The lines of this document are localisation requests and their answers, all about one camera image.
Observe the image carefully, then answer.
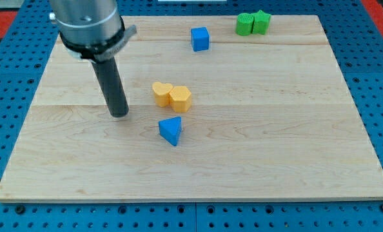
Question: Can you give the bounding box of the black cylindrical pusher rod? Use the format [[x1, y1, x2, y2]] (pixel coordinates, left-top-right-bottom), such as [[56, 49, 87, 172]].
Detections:
[[92, 58, 129, 118]]

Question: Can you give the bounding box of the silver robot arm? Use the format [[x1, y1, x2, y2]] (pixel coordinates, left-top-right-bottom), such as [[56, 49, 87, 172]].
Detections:
[[50, 0, 137, 63]]

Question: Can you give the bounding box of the yellow heart block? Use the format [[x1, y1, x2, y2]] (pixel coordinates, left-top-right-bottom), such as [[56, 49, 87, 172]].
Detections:
[[152, 82, 173, 107]]

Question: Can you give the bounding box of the yellow hexagon block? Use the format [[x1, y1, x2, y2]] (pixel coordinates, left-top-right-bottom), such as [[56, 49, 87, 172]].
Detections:
[[169, 86, 192, 113]]

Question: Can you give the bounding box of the green star block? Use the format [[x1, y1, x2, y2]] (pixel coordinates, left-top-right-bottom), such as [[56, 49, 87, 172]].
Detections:
[[251, 10, 271, 35]]

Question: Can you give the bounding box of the green cylinder block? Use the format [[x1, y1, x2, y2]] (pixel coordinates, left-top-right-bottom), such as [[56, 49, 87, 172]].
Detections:
[[235, 13, 254, 36]]

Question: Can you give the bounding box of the blue triangle block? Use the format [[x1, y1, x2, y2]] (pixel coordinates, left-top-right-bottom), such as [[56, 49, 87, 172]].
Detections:
[[158, 117, 182, 146]]

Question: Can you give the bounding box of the wooden board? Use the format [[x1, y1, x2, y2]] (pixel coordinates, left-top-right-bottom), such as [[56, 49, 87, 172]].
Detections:
[[0, 15, 383, 203]]

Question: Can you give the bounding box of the blue cube block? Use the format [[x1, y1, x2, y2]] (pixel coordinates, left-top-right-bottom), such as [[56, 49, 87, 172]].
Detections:
[[190, 27, 210, 52]]

